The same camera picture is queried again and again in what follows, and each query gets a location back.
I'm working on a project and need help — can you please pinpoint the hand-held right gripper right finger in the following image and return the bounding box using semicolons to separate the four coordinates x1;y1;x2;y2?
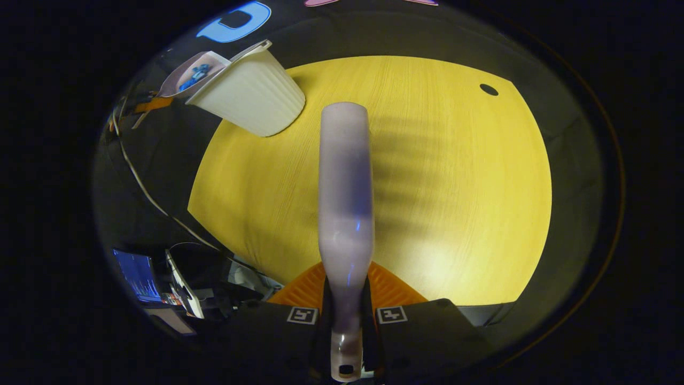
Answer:
364;261;500;376

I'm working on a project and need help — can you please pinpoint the white cable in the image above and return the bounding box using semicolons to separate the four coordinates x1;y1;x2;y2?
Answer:
109;107;268;274

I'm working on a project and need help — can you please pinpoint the white ribbed garbage bin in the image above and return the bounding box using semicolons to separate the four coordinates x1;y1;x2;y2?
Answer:
185;40;306;137

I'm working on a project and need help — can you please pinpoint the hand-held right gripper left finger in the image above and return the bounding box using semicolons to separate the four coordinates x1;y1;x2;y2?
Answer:
214;261;328;375

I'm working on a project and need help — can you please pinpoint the laptop screen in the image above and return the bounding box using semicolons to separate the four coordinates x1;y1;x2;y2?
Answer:
112;249;162;305

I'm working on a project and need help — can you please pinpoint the white plastic device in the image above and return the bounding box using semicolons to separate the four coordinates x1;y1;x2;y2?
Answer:
165;250;207;320

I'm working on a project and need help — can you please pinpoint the small pink broom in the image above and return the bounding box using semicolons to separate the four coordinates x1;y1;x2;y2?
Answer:
318;102;375;382

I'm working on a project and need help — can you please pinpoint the yellow wooden desktop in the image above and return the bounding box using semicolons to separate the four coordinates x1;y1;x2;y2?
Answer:
187;56;553;306

